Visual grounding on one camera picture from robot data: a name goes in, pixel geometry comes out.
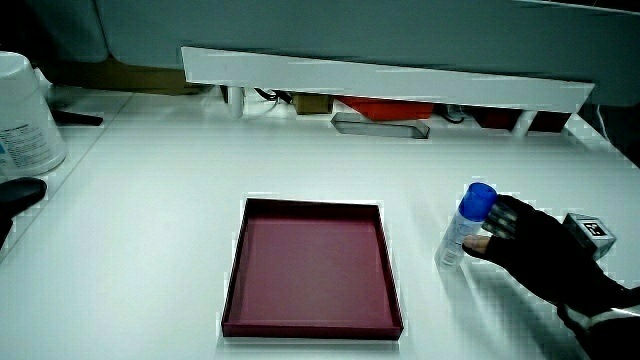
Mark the person's right forearm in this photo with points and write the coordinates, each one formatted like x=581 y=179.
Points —
x=612 y=330

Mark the glue bottle with blue cap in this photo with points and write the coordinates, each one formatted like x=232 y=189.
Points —
x=465 y=225

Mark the black flat object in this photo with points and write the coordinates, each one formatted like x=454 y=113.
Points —
x=75 y=118

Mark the brown cardboard box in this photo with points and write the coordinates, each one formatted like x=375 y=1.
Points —
x=312 y=104

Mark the white desk shelf riser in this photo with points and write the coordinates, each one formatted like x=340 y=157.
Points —
x=380 y=82

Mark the dark red box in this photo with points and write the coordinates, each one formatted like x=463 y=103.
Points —
x=500 y=119

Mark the orange box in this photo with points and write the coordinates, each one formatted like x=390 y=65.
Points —
x=387 y=107

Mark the white desk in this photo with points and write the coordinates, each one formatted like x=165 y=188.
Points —
x=300 y=165

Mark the person's right hand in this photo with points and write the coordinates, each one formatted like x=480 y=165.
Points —
x=542 y=255

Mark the metal rectangular frame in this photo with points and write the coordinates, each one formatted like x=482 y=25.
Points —
x=380 y=131

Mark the white plastic tub with label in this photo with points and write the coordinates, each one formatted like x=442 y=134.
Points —
x=22 y=120

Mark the black rounded object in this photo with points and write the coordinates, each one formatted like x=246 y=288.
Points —
x=17 y=195

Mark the brown cardboard sheet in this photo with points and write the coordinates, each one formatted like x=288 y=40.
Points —
x=125 y=77

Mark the maroon shallow tray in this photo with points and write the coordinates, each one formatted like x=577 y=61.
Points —
x=312 y=270

